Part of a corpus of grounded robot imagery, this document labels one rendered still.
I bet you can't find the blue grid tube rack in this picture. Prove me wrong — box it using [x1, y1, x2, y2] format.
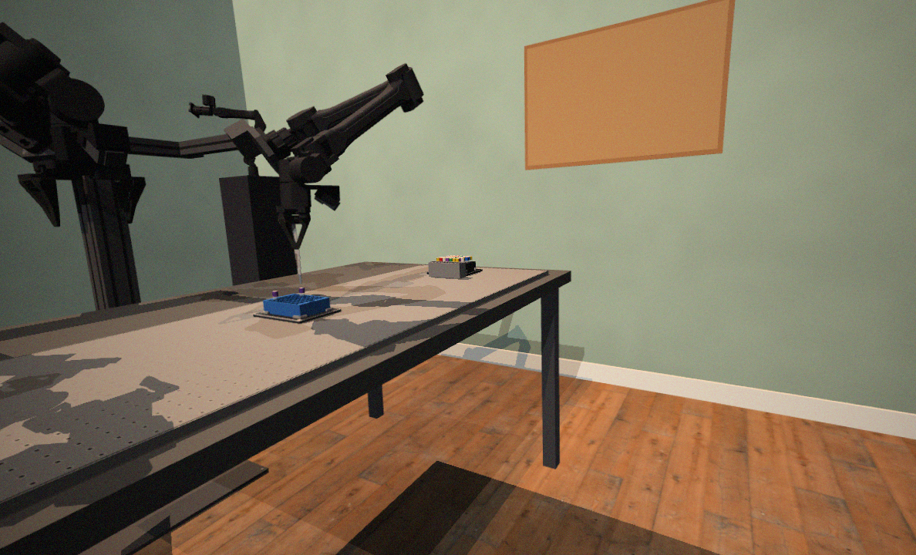
[263, 294, 330, 317]

